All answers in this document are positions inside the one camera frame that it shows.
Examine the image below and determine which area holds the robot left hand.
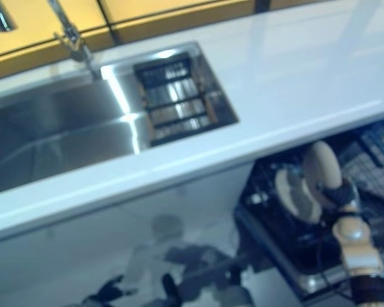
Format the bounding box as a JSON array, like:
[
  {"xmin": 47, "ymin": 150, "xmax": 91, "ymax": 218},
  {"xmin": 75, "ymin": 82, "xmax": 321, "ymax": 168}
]
[{"xmin": 84, "ymin": 274, "xmax": 138, "ymax": 304}]

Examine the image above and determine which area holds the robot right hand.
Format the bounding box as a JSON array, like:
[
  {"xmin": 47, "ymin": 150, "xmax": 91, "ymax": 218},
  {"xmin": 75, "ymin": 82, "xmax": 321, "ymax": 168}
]
[{"xmin": 318, "ymin": 182, "xmax": 361, "ymax": 214}]

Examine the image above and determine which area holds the cream round plate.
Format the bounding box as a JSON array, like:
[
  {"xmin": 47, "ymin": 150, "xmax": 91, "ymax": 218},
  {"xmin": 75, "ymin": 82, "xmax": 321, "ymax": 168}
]
[
  {"xmin": 302, "ymin": 140, "xmax": 344, "ymax": 201},
  {"xmin": 274, "ymin": 168, "xmax": 323, "ymax": 224}
]

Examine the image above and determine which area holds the white glossy cabinet door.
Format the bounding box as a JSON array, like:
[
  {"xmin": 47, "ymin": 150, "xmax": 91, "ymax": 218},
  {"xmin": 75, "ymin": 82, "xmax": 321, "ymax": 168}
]
[{"xmin": 0, "ymin": 164, "xmax": 253, "ymax": 288}]

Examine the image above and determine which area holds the stainless steel sink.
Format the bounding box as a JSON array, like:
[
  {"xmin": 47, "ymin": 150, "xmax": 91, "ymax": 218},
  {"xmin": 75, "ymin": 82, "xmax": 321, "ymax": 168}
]
[{"xmin": 0, "ymin": 40, "xmax": 241, "ymax": 196}]

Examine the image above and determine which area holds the black sink dish rack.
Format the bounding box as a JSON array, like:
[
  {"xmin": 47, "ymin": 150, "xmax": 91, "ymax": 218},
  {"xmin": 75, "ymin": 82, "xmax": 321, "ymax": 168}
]
[{"xmin": 133, "ymin": 53, "xmax": 220, "ymax": 148}]

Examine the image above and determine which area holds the chrome pull-down faucet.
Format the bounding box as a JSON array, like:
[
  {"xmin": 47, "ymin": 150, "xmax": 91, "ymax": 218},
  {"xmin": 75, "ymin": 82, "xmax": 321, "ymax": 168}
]
[{"xmin": 0, "ymin": 0, "xmax": 102, "ymax": 81}]

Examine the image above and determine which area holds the wire dishwasher rack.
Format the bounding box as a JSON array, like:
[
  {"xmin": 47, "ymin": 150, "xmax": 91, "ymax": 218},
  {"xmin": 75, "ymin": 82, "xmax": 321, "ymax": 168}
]
[{"xmin": 246, "ymin": 123, "xmax": 384, "ymax": 266}]

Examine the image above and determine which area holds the yellow window with dark frame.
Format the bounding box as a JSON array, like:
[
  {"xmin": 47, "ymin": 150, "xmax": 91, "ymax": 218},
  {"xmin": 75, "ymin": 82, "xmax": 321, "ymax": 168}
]
[{"xmin": 0, "ymin": 0, "xmax": 321, "ymax": 83}]

